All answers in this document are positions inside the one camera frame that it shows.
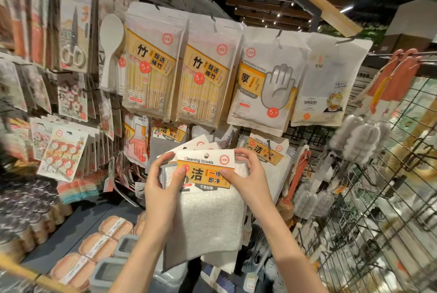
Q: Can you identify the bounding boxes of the person's right hand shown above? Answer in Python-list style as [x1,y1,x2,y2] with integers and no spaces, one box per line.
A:
[219,148,278,222]

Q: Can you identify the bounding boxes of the person's left hand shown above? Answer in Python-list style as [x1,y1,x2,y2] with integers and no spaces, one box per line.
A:
[143,152,187,236]

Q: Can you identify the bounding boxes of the grey cleaning towel pack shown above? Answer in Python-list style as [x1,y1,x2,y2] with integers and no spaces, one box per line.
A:
[159,149,250,272]

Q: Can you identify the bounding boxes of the person's left forearm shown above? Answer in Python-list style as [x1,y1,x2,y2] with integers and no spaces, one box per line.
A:
[109,231,171,293]

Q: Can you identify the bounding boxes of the person's right forearm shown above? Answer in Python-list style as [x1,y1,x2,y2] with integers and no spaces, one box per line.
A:
[251,212,329,293]

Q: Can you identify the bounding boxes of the hanging cleaning towel pack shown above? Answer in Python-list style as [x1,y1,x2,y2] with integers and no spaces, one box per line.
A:
[150,119,189,163]
[238,132,295,203]

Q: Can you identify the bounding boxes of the white card towel pack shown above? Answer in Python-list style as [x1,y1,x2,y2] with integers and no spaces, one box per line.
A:
[156,134,220,158]

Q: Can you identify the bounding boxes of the household gloves pack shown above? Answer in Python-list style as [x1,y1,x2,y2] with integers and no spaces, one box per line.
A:
[123,113,151,169]

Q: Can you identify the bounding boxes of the orange sponge pack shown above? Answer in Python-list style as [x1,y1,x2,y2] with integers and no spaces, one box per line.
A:
[49,252,96,292]
[98,216,134,241]
[78,233,119,263]

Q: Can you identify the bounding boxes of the grey plastic container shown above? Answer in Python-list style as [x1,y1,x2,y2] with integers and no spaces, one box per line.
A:
[114,234,140,259]
[89,257,127,293]

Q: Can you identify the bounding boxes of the white sponge bottle brushes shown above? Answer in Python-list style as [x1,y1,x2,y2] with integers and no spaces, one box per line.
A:
[293,153,337,220]

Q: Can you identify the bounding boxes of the stack of pastel cloths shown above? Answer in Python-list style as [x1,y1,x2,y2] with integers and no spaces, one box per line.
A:
[56,169,109,205]

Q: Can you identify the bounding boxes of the disposable gloves pouch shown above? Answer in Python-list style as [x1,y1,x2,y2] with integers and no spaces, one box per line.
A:
[227,26,311,137]

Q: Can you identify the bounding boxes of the bamboo sticks pouch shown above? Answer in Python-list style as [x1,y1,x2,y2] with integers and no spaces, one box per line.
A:
[172,14,244,129]
[122,2,189,121]

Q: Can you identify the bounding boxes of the carded pack of red clips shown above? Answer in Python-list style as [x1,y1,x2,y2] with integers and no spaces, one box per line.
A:
[37,128,89,183]

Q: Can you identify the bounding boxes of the white pouch with cartoon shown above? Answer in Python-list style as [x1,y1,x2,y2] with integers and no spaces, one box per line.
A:
[291,32,373,128]

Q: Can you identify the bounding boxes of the row of lidded jars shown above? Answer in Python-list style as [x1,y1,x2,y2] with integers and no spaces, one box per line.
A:
[0,179,73,263]

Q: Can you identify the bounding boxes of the white rice spoon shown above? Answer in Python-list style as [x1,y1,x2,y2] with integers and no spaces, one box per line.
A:
[98,13,125,90]

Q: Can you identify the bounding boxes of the carded scissors pack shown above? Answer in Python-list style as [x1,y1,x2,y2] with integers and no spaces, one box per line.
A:
[59,0,93,73]

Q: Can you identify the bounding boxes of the row of hanging carded packets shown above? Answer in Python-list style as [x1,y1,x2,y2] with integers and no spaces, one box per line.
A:
[0,0,62,112]

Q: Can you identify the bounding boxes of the orange-handled scrub brush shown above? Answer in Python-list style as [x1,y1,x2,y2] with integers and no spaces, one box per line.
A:
[276,150,312,222]

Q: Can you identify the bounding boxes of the bunch of orange-handled bottle brushes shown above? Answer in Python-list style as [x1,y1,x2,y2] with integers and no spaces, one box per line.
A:
[329,48,424,165]

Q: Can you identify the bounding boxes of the black wire grid rack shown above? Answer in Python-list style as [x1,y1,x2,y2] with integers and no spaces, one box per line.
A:
[300,51,437,293]

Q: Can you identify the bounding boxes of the yellow shelf rail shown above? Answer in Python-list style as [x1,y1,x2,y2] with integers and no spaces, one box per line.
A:
[0,253,80,293]

